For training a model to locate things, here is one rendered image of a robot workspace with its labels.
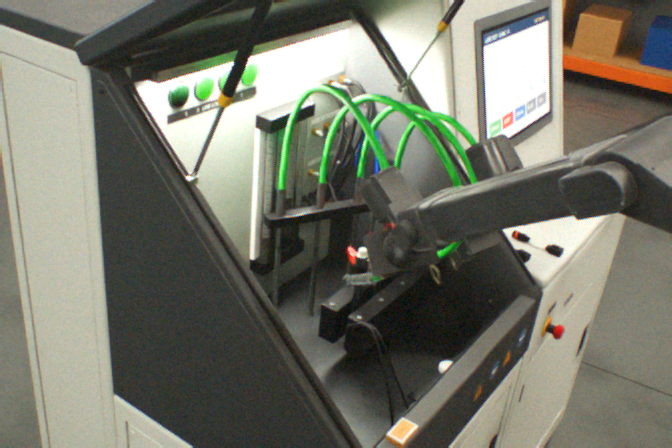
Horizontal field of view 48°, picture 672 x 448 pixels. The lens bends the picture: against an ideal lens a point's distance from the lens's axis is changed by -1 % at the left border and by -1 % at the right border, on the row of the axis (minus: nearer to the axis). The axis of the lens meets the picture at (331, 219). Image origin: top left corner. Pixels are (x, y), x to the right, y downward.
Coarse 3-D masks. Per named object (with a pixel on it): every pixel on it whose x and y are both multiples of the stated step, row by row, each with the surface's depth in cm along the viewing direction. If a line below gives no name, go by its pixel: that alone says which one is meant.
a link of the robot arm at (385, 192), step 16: (384, 176) 102; (400, 176) 103; (368, 192) 104; (384, 192) 101; (400, 192) 102; (416, 192) 102; (384, 208) 103; (400, 208) 101; (400, 224) 96; (400, 240) 97; (416, 240) 95
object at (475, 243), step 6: (480, 234) 120; (486, 234) 121; (492, 234) 122; (468, 240) 119; (474, 240) 120; (480, 240) 120; (486, 240) 121; (492, 240) 122; (498, 240) 122; (468, 246) 119; (474, 246) 119; (480, 246) 120; (486, 246) 120; (468, 252) 119; (474, 252) 119
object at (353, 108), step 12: (324, 84) 126; (300, 96) 134; (336, 96) 123; (348, 96) 122; (300, 108) 136; (348, 108) 121; (360, 120) 119; (288, 132) 140; (372, 132) 118; (288, 144) 142; (372, 144) 117; (288, 156) 144; (384, 156) 116; (384, 168) 116; (372, 276) 125
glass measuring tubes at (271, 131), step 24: (264, 120) 145; (288, 120) 149; (264, 144) 150; (264, 168) 152; (288, 168) 157; (264, 192) 154; (288, 192) 160; (264, 240) 159; (288, 240) 167; (264, 264) 161
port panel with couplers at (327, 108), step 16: (320, 64) 158; (336, 64) 163; (320, 80) 160; (336, 80) 165; (320, 96) 162; (320, 112) 164; (336, 112) 170; (320, 128) 167; (320, 144) 169; (336, 144) 175; (304, 160) 166; (320, 160) 171; (336, 160) 175; (304, 176) 168; (304, 192) 170
